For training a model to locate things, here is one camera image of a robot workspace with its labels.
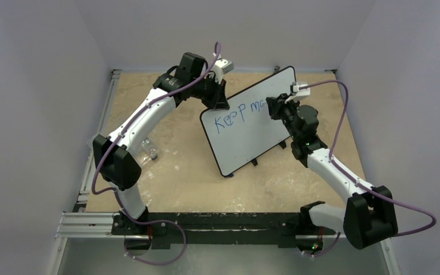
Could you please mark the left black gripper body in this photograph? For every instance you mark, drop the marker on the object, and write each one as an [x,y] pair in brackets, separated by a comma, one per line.
[207,90]

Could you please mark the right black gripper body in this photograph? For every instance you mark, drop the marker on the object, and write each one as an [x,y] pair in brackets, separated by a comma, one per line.
[278,107]

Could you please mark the white whiteboard black frame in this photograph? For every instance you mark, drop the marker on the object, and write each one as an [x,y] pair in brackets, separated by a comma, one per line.
[239,135]

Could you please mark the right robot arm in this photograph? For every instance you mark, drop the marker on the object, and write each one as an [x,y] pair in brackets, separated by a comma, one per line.
[368,216]

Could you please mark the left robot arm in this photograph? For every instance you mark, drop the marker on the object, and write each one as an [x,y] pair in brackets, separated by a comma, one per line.
[115,154]

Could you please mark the clear plastic bag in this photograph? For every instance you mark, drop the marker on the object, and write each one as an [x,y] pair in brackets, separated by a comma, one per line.
[141,147]

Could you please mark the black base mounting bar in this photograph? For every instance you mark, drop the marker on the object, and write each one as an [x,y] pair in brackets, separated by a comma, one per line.
[162,230]

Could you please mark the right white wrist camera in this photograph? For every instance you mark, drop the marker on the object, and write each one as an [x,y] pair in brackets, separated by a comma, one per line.
[298,91]

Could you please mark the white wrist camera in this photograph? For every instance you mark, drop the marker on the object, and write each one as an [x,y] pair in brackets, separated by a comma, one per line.
[298,91]
[222,67]

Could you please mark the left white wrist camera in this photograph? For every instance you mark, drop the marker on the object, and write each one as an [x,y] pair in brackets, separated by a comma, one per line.
[222,67]

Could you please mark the aluminium frame rail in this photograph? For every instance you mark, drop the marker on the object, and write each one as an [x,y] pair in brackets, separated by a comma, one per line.
[77,223]

